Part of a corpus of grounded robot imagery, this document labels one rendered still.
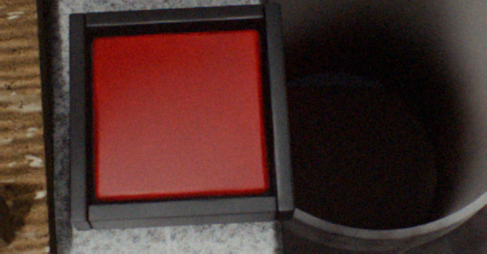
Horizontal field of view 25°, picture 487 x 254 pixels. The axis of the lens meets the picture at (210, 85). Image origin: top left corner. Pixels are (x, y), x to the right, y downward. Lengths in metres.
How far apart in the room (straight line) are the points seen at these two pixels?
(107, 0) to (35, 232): 0.10
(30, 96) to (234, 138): 0.07
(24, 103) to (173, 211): 0.06
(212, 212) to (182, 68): 0.05
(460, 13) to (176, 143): 0.76
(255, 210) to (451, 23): 0.79
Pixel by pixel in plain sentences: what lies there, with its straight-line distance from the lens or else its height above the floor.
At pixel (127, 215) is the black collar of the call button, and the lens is 0.37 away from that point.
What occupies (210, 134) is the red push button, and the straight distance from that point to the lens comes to 0.38.
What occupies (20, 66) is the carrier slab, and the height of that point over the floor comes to 0.94.
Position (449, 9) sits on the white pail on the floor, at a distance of 1.13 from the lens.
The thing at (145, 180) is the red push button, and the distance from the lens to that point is 0.38.
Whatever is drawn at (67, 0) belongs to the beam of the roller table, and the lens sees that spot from 0.42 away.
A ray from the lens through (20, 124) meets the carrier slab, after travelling 0.38.
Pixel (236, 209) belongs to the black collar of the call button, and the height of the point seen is 0.93.
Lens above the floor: 1.30
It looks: 72 degrees down
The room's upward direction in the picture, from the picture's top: 2 degrees counter-clockwise
